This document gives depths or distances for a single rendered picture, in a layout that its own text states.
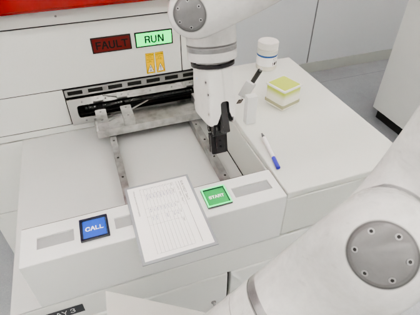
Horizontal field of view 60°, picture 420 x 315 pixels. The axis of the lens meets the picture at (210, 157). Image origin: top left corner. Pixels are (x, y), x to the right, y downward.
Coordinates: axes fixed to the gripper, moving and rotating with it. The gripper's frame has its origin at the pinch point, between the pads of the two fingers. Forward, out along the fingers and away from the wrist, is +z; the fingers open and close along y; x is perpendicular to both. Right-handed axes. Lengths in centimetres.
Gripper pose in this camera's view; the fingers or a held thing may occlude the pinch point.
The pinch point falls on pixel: (217, 142)
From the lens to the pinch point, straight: 68.9
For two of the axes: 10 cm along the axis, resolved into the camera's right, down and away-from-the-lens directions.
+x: 9.4, -2.1, 2.5
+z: 0.7, 8.8, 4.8
